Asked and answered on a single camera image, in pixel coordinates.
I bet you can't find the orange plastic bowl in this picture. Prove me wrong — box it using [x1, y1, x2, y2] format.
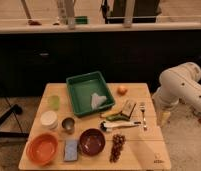
[26, 133, 58, 166]

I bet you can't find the blue sponge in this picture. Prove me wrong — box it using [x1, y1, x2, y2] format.
[64, 139, 78, 162]

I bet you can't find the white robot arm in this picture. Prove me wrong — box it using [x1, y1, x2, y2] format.
[152, 62, 201, 126]

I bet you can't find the small metal cup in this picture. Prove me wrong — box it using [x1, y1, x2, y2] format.
[62, 117, 75, 134]

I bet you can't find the green plastic tray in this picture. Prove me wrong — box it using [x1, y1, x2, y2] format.
[66, 71, 115, 117]

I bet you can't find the green translucent cup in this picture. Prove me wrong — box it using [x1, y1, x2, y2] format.
[48, 95, 60, 110]

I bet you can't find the small orange fruit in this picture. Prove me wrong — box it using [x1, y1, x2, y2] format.
[117, 86, 128, 95]

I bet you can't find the metal fork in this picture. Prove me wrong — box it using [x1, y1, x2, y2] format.
[139, 102, 147, 131]

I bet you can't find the dark red bowl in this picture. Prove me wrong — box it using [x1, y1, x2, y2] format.
[79, 128, 105, 156]

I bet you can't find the black stand leg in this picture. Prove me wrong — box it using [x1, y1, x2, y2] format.
[0, 104, 29, 138]

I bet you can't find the white handled brush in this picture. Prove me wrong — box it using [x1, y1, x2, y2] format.
[100, 121, 140, 132]

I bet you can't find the bunch of red grapes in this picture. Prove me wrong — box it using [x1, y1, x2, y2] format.
[109, 134, 126, 162]

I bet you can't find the white plastic cup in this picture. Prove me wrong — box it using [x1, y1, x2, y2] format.
[40, 111, 58, 129]

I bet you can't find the wooden folding table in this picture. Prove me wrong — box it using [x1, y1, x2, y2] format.
[19, 83, 171, 171]

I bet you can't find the yellow banana toy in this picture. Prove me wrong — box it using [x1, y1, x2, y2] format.
[100, 109, 121, 118]

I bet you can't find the white crumpled cloth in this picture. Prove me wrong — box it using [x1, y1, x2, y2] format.
[91, 93, 107, 109]

